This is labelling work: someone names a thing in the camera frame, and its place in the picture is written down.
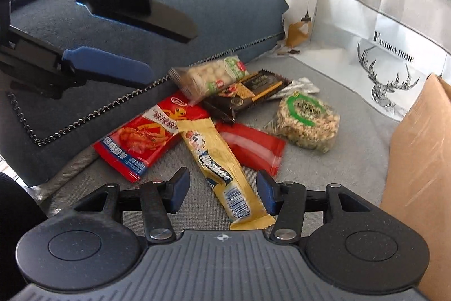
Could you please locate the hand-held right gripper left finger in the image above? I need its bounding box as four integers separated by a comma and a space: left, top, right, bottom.
72, 167, 191, 244

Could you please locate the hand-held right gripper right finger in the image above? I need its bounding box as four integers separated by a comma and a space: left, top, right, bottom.
257, 170, 379, 245

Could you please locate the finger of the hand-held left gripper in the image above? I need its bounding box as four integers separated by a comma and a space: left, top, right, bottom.
0, 26, 156, 100
76, 0, 198, 43

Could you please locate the yellow snack bar packet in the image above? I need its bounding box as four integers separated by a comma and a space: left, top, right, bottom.
176, 118, 276, 231

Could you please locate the red packet with clear window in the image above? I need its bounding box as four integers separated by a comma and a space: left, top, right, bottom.
215, 122, 287, 177

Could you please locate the red shrimp stick packet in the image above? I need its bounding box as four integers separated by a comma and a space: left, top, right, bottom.
92, 94, 210, 183

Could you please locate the clear packet with round green label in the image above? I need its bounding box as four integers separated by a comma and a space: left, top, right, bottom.
264, 92, 342, 154

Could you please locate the clear packet of white balls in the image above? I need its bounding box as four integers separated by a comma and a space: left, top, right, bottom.
169, 55, 247, 102

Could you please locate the black cracker packet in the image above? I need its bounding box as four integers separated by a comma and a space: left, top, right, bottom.
202, 68, 293, 125

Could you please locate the silver foil snack packet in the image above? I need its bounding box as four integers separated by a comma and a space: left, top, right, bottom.
273, 77, 320, 100

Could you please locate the brown paper bag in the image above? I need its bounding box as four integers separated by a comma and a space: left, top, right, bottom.
380, 73, 451, 301

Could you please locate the blue sofa cushion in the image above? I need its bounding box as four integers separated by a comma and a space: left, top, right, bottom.
0, 0, 289, 187

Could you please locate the grey sofa seat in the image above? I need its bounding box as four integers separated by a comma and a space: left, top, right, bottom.
35, 56, 400, 238

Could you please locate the deer printed grey cloth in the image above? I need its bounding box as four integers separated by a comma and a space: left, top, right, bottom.
259, 0, 451, 122

